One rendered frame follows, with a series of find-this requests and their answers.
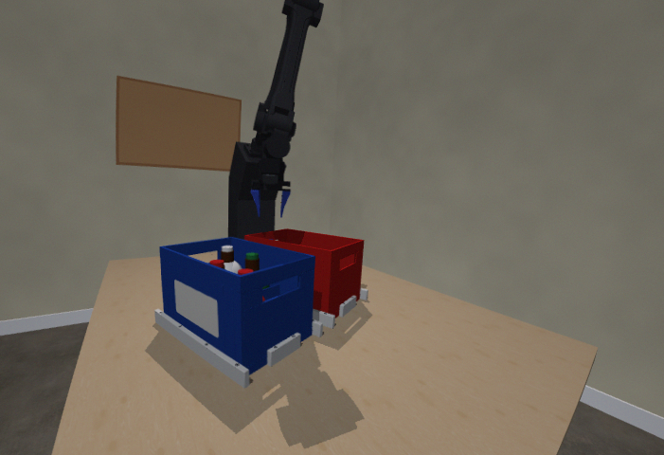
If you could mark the blue plastic crate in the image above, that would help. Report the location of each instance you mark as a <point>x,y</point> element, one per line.
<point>226,310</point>

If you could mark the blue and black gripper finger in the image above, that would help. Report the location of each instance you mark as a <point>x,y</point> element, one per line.
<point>285,196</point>
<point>256,195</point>

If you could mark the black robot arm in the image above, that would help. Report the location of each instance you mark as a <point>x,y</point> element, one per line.
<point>283,100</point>

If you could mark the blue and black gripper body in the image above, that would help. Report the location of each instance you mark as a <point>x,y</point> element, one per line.
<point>270,187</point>

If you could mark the red crate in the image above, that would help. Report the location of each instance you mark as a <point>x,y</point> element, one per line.
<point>338,263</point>

